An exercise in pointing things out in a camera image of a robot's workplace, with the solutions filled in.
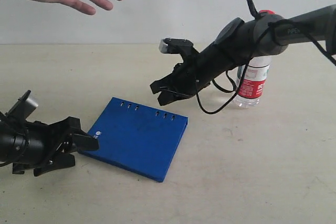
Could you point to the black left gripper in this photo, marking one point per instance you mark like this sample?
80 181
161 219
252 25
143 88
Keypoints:
50 146

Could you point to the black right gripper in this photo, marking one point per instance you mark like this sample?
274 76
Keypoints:
196 71

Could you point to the blue ring binder notebook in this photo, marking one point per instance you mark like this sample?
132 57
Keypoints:
138 138

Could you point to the clear water bottle red cap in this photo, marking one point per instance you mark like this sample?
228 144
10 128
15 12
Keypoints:
254 80

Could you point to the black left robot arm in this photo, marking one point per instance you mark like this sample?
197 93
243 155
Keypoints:
14 140

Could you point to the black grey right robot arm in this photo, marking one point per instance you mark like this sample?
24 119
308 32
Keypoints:
238 42

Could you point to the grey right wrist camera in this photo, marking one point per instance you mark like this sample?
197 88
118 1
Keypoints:
174 45

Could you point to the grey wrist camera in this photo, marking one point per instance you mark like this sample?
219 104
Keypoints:
23 107
174 45

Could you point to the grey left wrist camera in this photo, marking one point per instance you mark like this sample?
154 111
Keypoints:
23 107

